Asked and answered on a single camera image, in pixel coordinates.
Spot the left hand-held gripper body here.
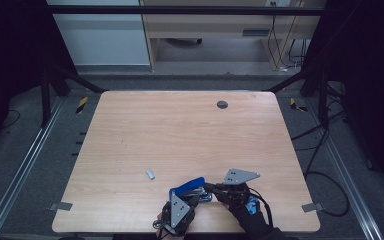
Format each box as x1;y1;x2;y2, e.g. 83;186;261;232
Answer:
161;191;199;237

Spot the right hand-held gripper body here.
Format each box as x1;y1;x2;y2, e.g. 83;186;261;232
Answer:
214;168;261;207

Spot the blue stapler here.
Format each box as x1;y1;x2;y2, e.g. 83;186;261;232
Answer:
168;176;213;204

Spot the person's left hand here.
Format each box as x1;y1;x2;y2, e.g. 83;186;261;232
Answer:
155;211;181;240

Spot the person's right hand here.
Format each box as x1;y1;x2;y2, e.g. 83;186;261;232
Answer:
221;196;268;232

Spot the grey tape piece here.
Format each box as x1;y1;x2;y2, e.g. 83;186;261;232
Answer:
301;202;325;213
48;201;73;212

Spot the yellow black striped tape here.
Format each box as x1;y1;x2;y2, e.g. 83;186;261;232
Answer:
75;96;89;115
289;97;308;113

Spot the dark low object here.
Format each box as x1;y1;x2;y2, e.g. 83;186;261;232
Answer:
165;37;203;47

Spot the light wooden desk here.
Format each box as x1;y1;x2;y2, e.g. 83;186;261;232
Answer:
139;0;327;72

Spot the black curtain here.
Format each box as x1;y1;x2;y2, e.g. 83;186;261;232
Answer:
308;0;384;203
0;0;78;159

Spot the white cabinet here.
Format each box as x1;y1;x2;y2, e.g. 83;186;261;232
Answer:
46;0;152;66

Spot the left hand-held gripper cable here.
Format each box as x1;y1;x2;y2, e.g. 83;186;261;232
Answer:
152;219;168;240

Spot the hand-held gripper cable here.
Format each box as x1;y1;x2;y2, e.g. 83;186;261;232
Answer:
248;187;275;230
152;219;168;240

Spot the blue hand strap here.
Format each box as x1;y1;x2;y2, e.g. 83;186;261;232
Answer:
245;195;260;215

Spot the right hand-held gripper cable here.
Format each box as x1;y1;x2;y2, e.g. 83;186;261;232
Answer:
248;187;275;230

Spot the black floor cable bundle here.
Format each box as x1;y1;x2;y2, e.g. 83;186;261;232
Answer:
291;83;348;176

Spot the aluminium floor rail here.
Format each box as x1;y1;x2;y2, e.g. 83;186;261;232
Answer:
0;96;65;240
304;96;384;240

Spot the looped black floor cable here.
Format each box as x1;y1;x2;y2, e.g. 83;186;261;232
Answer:
303;170;351;218

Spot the black frame strut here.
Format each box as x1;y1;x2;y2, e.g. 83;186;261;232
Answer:
265;64;330;128
40;64;107;128

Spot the hanging black cable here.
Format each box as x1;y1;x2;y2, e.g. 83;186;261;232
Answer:
267;2;286;71

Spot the hanging yellow cable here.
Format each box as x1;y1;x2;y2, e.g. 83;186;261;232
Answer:
276;0;305;69

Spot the black horizontal frame bar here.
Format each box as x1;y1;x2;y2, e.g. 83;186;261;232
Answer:
46;4;328;16

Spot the thin black floor cable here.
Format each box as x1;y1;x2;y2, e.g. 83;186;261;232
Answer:
2;109;22;130

